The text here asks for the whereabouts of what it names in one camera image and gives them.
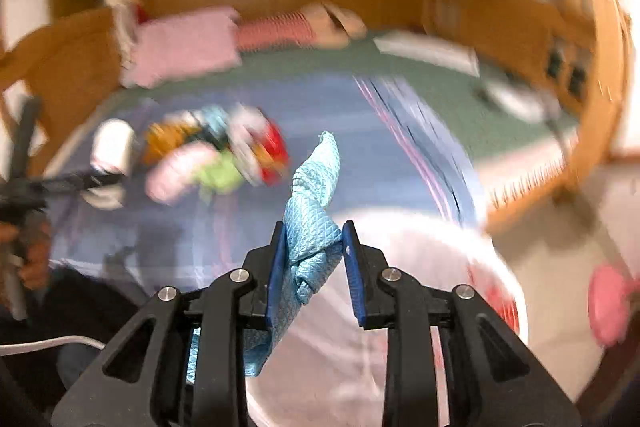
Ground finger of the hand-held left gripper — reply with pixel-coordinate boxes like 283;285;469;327
30;171;128;198
10;97;45;182

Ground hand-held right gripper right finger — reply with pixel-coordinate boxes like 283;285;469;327
341;220;583;427

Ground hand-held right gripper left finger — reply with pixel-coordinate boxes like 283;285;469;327
50;221;288;427

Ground light blue quilted cloth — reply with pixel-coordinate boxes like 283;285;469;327
187;131;343;378

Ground person's left hand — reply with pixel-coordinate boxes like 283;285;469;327
0;213;52;305

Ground white crumpled tissue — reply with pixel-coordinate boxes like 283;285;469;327
82;184;126;212

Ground white paper cup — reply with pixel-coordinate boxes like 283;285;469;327
91;119;137;178

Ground orange snack packet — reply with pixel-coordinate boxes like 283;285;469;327
142;121;202;166

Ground lime green wrapper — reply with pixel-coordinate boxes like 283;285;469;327
192;152;247;204

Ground person's dark trousers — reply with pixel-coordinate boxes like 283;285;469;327
0;266;148;415

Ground red packet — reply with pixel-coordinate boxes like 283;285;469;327
252;119;291;186

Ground blue striped blanket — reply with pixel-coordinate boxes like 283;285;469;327
45;73;490;290

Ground dark green packet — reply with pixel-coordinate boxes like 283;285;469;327
194;128;236;155

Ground light blue packet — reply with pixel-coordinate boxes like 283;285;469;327
200;106;232;142

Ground white and pink packet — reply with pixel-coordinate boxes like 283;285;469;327
227;104;271;186

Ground cream hanging cloth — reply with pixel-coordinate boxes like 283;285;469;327
102;0;142;74

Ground green bed mat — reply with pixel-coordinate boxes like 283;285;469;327
142;31;585;164

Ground white charger device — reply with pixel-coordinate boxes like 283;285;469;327
477;78;562;126

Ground beige pillow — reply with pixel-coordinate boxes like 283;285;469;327
299;2;369;50

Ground pink slipper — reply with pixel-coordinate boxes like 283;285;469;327
588;264;633;349

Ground white cable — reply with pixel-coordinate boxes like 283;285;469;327
0;335;107;356

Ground black wall socket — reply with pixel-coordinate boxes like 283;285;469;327
546;47;565;80
568;64;589;100

